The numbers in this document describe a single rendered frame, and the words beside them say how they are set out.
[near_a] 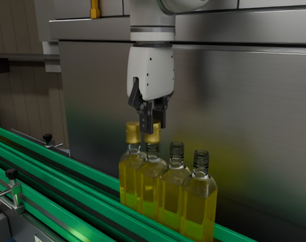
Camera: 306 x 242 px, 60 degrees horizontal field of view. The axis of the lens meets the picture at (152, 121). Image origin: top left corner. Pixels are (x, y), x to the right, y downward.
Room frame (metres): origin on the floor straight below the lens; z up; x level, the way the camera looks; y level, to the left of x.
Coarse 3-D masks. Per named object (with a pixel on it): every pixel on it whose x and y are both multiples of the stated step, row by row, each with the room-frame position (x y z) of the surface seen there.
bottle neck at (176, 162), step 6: (174, 144) 0.50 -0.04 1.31; (180, 144) 0.50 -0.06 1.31; (174, 150) 0.48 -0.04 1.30; (180, 150) 0.48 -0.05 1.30; (174, 156) 0.48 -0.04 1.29; (180, 156) 0.48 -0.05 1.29; (174, 162) 0.48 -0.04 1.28; (180, 162) 0.48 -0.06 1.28; (174, 168) 0.48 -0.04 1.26; (180, 168) 0.48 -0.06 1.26
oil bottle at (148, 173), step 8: (144, 160) 0.52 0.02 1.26; (160, 160) 0.52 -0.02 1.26; (144, 168) 0.51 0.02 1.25; (152, 168) 0.50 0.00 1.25; (160, 168) 0.51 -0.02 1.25; (136, 176) 0.52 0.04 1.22; (144, 176) 0.50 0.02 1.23; (152, 176) 0.49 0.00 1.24; (136, 184) 0.52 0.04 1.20; (144, 184) 0.50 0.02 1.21; (152, 184) 0.49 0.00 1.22; (144, 192) 0.50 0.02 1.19; (152, 192) 0.49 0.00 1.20; (144, 200) 0.50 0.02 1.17; (152, 200) 0.49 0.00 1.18; (144, 208) 0.50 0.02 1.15; (152, 208) 0.49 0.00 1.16; (152, 216) 0.49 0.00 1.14
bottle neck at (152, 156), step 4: (148, 144) 0.51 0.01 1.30; (152, 144) 0.51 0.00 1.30; (156, 144) 0.51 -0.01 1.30; (148, 148) 0.51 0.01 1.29; (152, 148) 0.51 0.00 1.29; (156, 148) 0.51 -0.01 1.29; (148, 152) 0.51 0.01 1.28; (152, 152) 0.51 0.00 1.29; (156, 152) 0.51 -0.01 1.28; (148, 156) 0.51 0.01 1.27; (152, 156) 0.51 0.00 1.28; (156, 156) 0.51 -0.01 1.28; (148, 160) 0.51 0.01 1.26; (152, 160) 0.51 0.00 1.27; (156, 160) 0.51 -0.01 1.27
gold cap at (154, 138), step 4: (156, 120) 0.53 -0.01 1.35; (156, 124) 0.51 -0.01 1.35; (160, 124) 0.52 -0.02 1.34; (156, 128) 0.51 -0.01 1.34; (160, 128) 0.52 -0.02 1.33; (156, 132) 0.51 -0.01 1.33; (160, 132) 0.52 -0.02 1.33; (148, 136) 0.51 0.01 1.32; (152, 136) 0.51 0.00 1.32; (156, 136) 0.51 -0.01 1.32; (148, 140) 0.51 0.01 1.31; (152, 140) 0.51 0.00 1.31; (156, 140) 0.51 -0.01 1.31; (160, 140) 0.52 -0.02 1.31
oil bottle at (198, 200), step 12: (192, 180) 0.44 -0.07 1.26; (204, 180) 0.44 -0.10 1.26; (192, 192) 0.43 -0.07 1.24; (204, 192) 0.42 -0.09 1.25; (216, 192) 0.45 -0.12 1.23; (192, 204) 0.43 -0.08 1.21; (204, 204) 0.42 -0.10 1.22; (180, 216) 0.45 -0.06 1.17; (192, 216) 0.43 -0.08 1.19; (204, 216) 0.42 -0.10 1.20; (180, 228) 0.45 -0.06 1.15; (192, 228) 0.43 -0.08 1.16; (204, 228) 0.42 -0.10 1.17; (204, 240) 0.42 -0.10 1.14
